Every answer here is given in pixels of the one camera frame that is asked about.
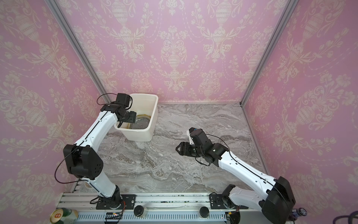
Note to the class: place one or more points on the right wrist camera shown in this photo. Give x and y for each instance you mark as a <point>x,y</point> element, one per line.
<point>193,134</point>

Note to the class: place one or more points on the green can gold lid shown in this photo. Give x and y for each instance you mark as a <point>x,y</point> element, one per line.
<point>64,216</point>

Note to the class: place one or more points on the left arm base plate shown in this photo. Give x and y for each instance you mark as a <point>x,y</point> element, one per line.
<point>126,202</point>

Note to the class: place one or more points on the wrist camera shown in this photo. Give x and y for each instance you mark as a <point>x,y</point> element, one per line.
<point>125,100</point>
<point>193,134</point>

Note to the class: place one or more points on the purple drink bottle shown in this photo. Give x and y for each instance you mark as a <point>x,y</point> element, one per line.
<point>299,212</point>

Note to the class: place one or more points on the white slotted cable duct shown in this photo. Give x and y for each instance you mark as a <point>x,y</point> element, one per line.
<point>152,217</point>

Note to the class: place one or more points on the white plastic bin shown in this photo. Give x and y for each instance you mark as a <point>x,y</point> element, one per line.
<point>143,103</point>

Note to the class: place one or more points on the jar black lid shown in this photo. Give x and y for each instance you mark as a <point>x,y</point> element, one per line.
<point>204,212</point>
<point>140,211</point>

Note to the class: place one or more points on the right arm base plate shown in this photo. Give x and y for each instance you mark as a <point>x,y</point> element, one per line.
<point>219,201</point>

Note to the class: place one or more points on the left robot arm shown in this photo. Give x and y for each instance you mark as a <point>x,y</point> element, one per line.
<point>82,159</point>

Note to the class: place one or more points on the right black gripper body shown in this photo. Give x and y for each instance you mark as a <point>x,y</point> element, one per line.
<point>192,150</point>

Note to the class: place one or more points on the left jar black lid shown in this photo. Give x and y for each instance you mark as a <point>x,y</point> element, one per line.
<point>140,211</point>

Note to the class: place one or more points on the right jar black lid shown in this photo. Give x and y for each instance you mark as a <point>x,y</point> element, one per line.
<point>204,212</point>

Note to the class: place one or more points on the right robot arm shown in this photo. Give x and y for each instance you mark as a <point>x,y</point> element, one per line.
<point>273,197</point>

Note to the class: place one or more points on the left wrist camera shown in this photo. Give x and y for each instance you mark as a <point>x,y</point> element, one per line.
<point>125,100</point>

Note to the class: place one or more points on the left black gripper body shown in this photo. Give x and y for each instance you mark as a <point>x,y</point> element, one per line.
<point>130,116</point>

